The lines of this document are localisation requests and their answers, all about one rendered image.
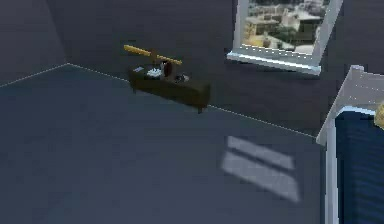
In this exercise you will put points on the white bed with blue cover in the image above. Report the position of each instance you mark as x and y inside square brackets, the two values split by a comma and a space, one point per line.
[358, 160]

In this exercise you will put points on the dark brown low cabinet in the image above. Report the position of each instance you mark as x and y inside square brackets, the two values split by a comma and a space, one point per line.
[173, 88]

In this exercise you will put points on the small black white object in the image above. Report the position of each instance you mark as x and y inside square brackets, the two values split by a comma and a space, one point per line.
[182, 78]

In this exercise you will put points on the dark red brown vase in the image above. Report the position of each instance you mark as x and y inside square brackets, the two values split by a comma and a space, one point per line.
[167, 69]

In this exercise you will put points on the white crumpled cloth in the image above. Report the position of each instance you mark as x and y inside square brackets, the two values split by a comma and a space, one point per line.
[154, 72]

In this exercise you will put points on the small pale blue book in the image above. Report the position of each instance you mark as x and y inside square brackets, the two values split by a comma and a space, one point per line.
[138, 69]

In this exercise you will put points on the yellow baseball bat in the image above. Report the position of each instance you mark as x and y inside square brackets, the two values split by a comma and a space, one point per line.
[140, 51]

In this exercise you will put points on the white framed window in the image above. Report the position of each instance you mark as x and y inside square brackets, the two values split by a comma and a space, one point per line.
[283, 30]

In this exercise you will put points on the yellow pillow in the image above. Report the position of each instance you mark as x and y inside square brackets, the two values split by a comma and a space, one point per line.
[380, 116]

